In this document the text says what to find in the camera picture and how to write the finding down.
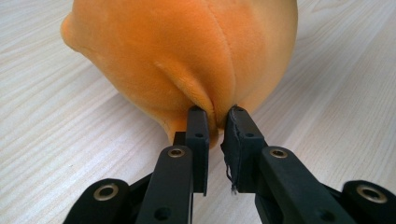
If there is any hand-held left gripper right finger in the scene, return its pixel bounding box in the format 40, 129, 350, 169
219, 105, 356, 224

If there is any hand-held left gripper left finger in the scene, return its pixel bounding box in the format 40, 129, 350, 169
134, 105, 210, 224

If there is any orange plush toy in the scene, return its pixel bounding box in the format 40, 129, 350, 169
60, 0, 299, 148

